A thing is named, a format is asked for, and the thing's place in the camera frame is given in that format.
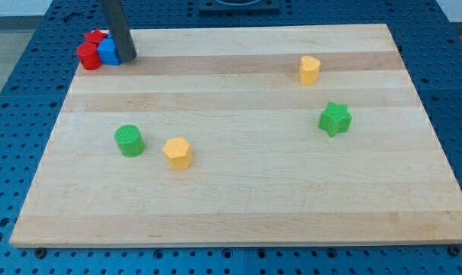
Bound yellow heart block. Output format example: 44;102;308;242
299;56;321;86

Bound yellow hexagon block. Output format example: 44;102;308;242
163;137;192;170

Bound wooden board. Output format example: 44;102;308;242
10;24;462;248

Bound green cylinder block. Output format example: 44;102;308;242
114;125;145;157

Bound green star block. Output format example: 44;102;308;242
318;102;352;138

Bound blue cube block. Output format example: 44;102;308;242
97;34;121;66

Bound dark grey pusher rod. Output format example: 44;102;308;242
100;0;137;63

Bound red cylinder block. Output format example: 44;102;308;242
76;43;102;70

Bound red star block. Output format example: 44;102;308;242
84;29;108;46

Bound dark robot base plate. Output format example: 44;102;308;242
198;0;281;15

